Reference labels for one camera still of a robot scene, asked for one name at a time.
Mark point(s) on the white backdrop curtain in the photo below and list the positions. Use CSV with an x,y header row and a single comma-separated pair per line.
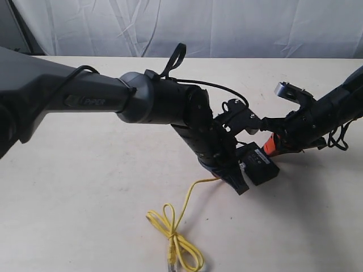
x,y
210,29

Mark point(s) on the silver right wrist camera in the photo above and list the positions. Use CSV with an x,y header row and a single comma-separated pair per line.
x,y
294,94

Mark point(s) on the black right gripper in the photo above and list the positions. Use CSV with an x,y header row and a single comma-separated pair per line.
x,y
297,131

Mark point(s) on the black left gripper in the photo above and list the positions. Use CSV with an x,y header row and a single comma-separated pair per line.
x,y
215,150

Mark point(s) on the black rectangular adapter box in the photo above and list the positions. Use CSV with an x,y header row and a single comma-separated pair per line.
x,y
256,164

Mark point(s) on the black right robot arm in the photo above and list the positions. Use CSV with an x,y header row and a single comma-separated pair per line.
x,y
343,106

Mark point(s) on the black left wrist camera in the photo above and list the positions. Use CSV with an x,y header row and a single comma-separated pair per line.
x,y
237,117

